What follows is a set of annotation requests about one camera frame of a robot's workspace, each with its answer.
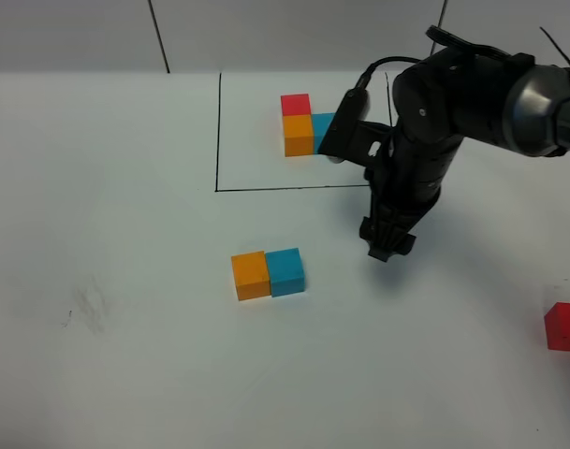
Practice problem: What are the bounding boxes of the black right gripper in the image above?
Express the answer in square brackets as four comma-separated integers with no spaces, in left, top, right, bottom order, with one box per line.
[359,126,462,262]

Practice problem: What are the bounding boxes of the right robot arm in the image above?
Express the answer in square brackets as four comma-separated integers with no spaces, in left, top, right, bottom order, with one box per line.
[357,26,570,261]

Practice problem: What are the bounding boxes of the blue template block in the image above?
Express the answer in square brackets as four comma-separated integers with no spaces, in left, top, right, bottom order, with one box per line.
[311,112,335,154]

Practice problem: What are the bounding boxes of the orange template block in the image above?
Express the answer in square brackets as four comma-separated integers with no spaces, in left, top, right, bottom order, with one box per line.
[283,115,314,157]

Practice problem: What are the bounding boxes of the red template block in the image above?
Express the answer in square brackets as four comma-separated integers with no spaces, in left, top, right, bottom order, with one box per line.
[281,94,311,116]

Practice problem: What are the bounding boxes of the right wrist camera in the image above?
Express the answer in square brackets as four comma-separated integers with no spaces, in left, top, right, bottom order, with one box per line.
[318,88,393,170]

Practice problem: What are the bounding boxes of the black camera cable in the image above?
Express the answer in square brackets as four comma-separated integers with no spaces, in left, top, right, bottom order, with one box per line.
[352,56,424,93]

